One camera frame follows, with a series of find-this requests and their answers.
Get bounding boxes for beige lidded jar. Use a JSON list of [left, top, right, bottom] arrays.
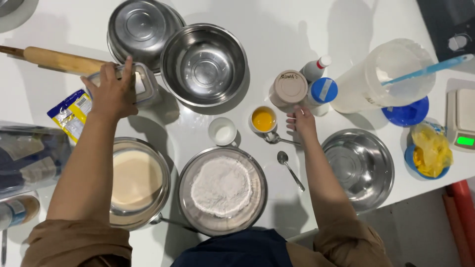
[[269, 69, 309, 112]]

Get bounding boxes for blue round jar lid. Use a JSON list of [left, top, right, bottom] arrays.
[[381, 96, 430, 128]]

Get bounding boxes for white tub with blue lid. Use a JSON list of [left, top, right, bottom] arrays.
[[302, 77, 338, 117]]

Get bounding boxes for wooden rolling pin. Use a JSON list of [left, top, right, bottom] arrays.
[[0, 44, 109, 77]]

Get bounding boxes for steel teaspoon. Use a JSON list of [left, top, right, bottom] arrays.
[[277, 151, 306, 193]]

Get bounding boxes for thin metal utensil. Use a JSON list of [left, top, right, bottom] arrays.
[[1, 228, 8, 266]]

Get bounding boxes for yellow and blue packet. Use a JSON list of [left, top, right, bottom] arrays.
[[47, 89, 93, 144]]

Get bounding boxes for empty wide steel bowl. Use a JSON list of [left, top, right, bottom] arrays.
[[321, 128, 395, 214]]

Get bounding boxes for white cup with milk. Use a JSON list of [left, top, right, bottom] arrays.
[[208, 117, 238, 148]]

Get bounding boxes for yellow plastic bag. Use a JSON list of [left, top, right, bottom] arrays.
[[410, 122, 454, 178]]

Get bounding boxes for upturned steel bowl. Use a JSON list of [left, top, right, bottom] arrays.
[[106, 0, 187, 75]]

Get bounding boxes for dark stove appliance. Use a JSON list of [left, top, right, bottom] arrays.
[[415, 0, 475, 63]]

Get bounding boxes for cream batter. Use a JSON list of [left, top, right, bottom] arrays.
[[111, 149, 164, 213]]

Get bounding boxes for clear plastic bag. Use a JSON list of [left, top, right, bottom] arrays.
[[0, 120, 73, 200]]

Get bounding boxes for person's brown shirt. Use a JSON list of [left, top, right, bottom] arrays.
[[20, 219, 394, 267]]

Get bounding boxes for white bottle with red cap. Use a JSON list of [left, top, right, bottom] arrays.
[[299, 55, 332, 83]]

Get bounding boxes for blue silicone spatula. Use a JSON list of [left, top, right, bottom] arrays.
[[381, 53, 475, 87]]

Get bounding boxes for white kitchen scale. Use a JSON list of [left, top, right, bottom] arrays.
[[445, 88, 475, 153]]

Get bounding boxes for empty deep steel bowl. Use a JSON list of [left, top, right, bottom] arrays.
[[160, 23, 249, 108]]

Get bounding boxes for clear jar with label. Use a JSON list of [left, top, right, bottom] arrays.
[[0, 193, 41, 231]]

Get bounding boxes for small blue bowl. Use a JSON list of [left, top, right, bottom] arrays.
[[404, 143, 451, 181]]

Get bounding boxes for red plastic pipes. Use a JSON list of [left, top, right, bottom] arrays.
[[441, 179, 475, 267]]

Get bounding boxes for person's right hand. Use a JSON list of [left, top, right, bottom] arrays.
[[286, 105, 318, 141]]

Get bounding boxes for clear plastic lidded container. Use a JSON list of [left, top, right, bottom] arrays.
[[86, 62, 159, 109]]

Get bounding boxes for dark blue apron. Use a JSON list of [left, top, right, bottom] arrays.
[[171, 227, 294, 267]]

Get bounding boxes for steel bowl with flour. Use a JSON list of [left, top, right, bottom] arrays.
[[177, 146, 269, 237]]

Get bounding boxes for white flour heap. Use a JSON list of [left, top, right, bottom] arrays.
[[190, 155, 254, 219]]

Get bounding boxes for person's left hand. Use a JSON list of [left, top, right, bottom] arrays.
[[81, 56, 139, 120]]

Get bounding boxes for white cup with egg yolk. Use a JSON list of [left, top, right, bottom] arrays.
[[248, 106, 278, 134]]

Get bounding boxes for grey round plate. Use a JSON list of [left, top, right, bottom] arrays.
[[0, 0, 40, 34]]

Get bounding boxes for steel measuring spoon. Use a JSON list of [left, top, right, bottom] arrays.
[[264, 131, 302, 147]]

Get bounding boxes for steel bowl with cream batter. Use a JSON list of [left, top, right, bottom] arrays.
[[109, 137, 172, 231]]

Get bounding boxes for steel utensil handle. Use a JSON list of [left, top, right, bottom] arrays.
[[148, 212, 200, 234]]

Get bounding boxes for large clear plastic jar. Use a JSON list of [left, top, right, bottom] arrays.
[[329, 38, 437, 114]]

